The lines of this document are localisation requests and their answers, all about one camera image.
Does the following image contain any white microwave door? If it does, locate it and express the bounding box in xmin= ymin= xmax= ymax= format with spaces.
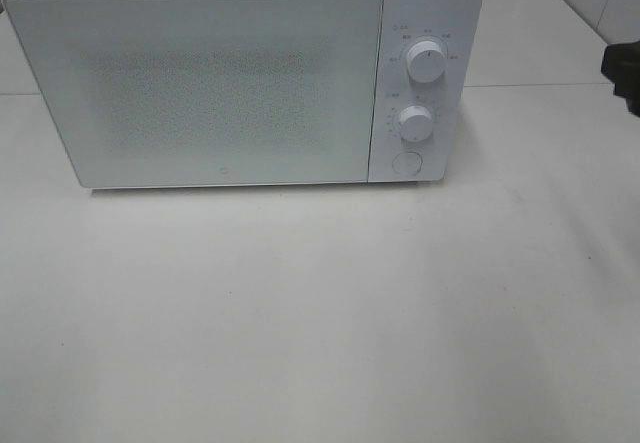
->
xmin=6 ymin=0 xmax=382 ymax=189

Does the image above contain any white microwave oven body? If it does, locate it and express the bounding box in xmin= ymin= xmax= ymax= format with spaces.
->
xmin=10 ymin=0 xmax=485 ymax=196

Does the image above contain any round door release button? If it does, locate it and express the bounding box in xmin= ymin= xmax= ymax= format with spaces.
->
xmin=392 ymin=152 xmax=423 ymax=177

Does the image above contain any white dial knob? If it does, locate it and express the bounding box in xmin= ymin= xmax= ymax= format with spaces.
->
xmin=405 ymin=38 xmax=448 ymax=84
xmin=398 ymin=105 xmax=435 ymax=143

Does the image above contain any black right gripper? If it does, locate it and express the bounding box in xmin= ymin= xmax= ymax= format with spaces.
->
xmin=601 ymin=41 xmax=640 ymax=117

